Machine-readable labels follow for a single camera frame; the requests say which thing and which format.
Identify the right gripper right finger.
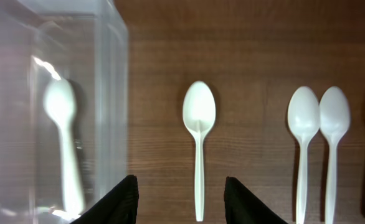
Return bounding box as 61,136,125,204
224,176,287,224

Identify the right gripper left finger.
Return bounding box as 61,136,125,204
71,175,139,224

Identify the white plastic spoon pair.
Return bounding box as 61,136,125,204
320,86,351,224
287,86,320,224

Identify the thick white plastic spoon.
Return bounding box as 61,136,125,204
43,78,85,215

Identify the clear plastic container right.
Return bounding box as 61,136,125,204
0,1,128,223

